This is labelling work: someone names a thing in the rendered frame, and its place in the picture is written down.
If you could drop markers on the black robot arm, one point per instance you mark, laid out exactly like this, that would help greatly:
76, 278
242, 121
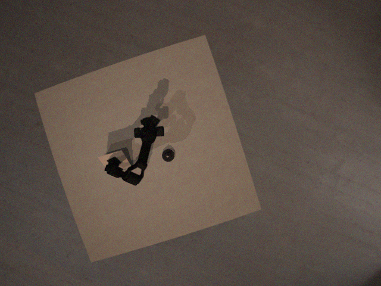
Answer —
148, 135

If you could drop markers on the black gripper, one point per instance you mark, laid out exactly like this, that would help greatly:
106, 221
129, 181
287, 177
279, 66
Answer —
160, 131

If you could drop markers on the black round pedestal with silver shaft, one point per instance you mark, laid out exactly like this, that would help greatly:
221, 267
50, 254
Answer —
168, 155

